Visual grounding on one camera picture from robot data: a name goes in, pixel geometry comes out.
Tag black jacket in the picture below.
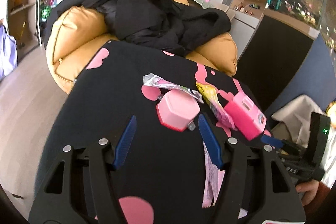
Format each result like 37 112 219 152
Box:
44 0 231 57

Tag pink stick wrapper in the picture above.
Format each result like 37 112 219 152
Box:
202 143 225 209

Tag black pink patterned tablecloth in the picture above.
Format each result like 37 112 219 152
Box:
29 40 267 223

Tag orange leather armchair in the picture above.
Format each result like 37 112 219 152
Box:
45 0 238 93

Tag blue partition panel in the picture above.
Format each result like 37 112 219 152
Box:
265 35 335 116

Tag fish tank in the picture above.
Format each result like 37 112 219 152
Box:
267 0 335 50

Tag person's right hand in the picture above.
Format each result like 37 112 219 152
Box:
295 180 319 206

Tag yellow pink snack wrapper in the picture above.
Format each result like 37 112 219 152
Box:
196 82 236 130

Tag purple plastic bag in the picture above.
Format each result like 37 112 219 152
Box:
0 24 18 80

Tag cartoon tissue pack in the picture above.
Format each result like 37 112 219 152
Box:
143 73 204 103

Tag white wall cabinet with shelves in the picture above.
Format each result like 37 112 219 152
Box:
222 0 267 57

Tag pink hexagonal box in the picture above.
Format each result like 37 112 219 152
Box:
156 90 200 132

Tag pink milk carton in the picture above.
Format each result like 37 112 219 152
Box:
224 91 266 141

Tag wooden shelf unit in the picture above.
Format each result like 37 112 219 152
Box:
4 0 42 60

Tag toys on floor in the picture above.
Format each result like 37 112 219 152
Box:
39 0 63 22

